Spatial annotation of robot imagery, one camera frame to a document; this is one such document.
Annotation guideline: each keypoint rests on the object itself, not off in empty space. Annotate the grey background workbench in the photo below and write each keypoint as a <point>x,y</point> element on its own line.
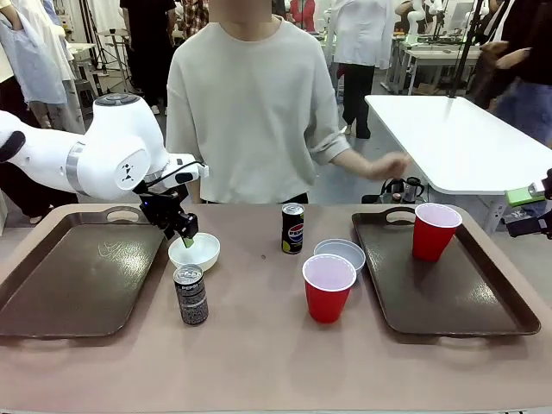
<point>435,58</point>

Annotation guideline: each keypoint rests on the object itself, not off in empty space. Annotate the bystander in light-blue shirt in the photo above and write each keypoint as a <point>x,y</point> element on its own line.
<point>26,64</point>

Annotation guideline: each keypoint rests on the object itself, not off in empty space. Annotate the bystander dark top blue jeans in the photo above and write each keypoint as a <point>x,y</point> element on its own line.
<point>522,64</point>

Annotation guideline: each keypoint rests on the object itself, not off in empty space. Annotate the grey-blue bowl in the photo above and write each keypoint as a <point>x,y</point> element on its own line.
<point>340,252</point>

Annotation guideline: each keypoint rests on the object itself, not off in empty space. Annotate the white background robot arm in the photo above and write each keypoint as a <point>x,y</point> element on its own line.
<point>409,17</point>

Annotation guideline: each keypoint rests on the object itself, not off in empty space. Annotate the white folding table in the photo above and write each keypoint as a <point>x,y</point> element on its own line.
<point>453,138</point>

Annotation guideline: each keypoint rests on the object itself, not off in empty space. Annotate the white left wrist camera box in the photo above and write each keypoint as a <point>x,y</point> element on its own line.
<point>190,170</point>

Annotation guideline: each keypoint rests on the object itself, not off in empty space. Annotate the person's left forearm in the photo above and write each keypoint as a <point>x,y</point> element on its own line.
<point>345,158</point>

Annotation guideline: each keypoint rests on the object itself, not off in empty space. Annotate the bystander in plaid shirt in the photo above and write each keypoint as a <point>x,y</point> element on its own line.
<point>196,13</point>

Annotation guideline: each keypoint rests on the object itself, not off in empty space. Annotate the grey metal stool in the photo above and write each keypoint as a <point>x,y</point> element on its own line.
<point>86,90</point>

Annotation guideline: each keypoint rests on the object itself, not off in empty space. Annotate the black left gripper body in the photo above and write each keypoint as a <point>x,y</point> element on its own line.
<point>161,209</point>

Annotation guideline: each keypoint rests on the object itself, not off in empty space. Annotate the red plastic cup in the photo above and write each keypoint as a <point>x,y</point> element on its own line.
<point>328,297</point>
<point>433,241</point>

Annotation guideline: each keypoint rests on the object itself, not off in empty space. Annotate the bystander in red top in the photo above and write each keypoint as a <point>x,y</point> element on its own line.
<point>302,13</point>

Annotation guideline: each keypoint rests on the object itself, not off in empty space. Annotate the black kettle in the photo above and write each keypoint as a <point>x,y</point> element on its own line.
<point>393,190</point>

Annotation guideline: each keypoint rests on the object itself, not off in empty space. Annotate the dark brown serving tray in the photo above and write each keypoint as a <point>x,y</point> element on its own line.
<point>86,276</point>
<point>453,293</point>

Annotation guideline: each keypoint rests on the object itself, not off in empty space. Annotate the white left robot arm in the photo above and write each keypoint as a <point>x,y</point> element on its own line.
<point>108,151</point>

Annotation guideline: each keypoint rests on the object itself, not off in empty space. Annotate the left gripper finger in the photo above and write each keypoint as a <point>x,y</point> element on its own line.
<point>189,226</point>
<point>169,233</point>

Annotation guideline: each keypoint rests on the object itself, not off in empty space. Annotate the black lidded mug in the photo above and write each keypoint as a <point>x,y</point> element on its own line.
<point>415,187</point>

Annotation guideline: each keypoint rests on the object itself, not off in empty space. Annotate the bystander in black clothes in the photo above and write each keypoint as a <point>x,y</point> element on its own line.
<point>146,43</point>

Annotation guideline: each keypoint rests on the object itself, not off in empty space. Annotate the bystander white shirt black trousers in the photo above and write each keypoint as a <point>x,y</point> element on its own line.
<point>360,39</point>

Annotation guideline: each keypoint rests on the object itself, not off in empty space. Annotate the person's left hand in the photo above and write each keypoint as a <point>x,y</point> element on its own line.
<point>388,166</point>

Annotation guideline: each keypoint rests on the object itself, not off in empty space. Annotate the black Pepsi can yellow accent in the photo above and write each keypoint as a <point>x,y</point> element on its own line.
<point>293,233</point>

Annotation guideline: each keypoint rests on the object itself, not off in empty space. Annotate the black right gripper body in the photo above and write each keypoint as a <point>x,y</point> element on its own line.
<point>549,179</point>

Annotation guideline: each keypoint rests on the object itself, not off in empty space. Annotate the white bowl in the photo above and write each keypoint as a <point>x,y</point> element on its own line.
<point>194,261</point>

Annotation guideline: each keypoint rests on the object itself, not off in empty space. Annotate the black tripod pole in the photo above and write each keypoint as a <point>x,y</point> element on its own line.
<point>466,52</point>

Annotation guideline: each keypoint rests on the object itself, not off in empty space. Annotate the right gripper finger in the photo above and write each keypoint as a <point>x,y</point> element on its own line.
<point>528,226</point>
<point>519,197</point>

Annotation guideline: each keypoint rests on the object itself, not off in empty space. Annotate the person in cream t-shirt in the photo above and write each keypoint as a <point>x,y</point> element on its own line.
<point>250,108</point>

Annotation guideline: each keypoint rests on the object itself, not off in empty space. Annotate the black patterned Pepsi can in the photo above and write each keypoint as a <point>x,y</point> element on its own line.
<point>192,297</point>

